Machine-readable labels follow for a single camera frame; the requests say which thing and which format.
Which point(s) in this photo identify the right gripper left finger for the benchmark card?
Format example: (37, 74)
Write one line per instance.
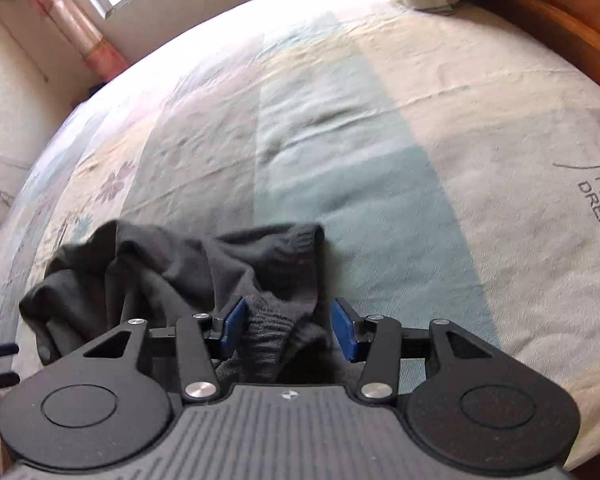
(203, 338)

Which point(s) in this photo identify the dark grey trousers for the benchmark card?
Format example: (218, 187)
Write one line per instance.
(126, 270)

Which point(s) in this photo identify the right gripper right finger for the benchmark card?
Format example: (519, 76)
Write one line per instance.
(374, 341)

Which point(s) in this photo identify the pastel patchwork bed sheet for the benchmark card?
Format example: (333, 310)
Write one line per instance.
(453, 161)

